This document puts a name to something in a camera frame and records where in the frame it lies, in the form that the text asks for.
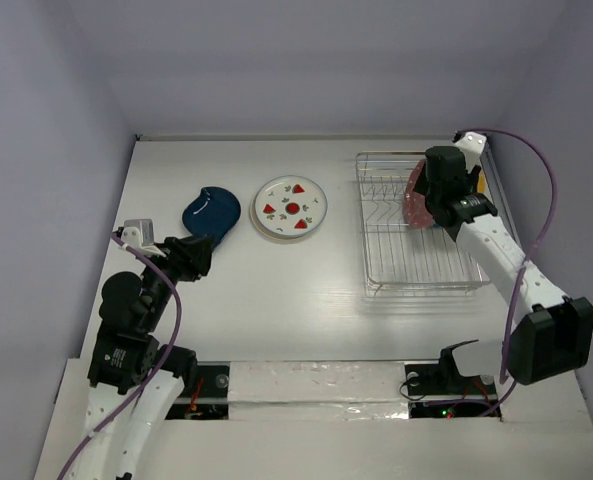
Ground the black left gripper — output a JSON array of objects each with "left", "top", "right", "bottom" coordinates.
[{"left": 139, "top": 232, "right": 214, "bottom": 328}]

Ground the metal wire dish rack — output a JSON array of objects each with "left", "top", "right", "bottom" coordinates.
[{"left": 355, "top": 151, "right": 489, "bottom": 298}]

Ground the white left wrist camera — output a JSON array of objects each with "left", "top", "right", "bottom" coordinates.
[{"left": 119, "top": 219, "right": 161, "bottom": 255}]

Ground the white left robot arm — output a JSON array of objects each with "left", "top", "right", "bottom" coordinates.
[{"left": 59, "top": 237, "right": 213, "bottom": 479}]

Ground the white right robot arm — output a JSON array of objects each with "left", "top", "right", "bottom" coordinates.
[{"left": 413, "top": 145, "right": 593, "bottom": 385}]

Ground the white foil-covered front panel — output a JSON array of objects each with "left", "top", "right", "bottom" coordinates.
[{"left": 227, "top": 361, "right": 409, "bottom": 422}]

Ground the dark blue leaf-shaped plate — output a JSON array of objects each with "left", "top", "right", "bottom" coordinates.
[{"left": 181, "top": 186, "right": 241, "bottom": 249}]

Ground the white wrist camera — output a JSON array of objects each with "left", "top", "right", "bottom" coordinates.
[
  {"left": 453, "top": 131, "right": 487, "bottom": 171},
  {"left": 119, "top": 219, "right": 161, "bottom": 255}
]

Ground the pink polka dot plate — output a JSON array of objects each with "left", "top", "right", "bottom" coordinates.
[{"left": 402, "top": 160, "right": 434, "bottom": 229}]

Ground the white watermelon pattern plate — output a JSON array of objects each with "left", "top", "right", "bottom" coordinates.
[{"left": 250, "top": 175, "right": 328, "bottom": 240}]

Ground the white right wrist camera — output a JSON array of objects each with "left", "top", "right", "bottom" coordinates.
[{"left": 453, "top": 131, "right": 487, "bottom": 171}]

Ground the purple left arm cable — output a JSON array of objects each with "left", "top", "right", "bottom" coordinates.
[{"left": 55, "top": 234, "right": 183, "bottom": 480}]

